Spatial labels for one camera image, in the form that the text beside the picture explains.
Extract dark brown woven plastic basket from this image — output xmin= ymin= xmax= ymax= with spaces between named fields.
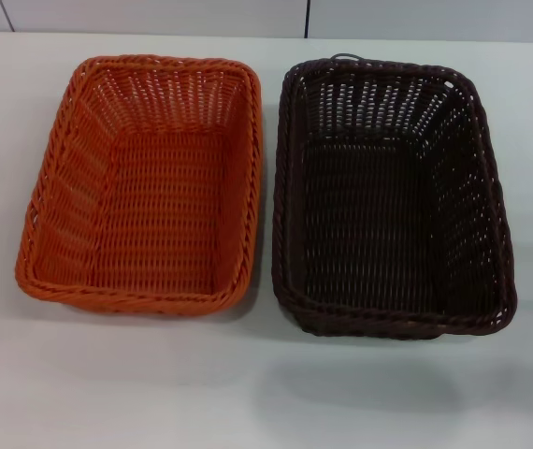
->
xmin=270 ymin=54 xmax=524 ymax=341

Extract orange woven plastic basket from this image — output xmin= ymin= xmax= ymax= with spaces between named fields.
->
xmin=15 ymin=55 xmax=264 ymax=315

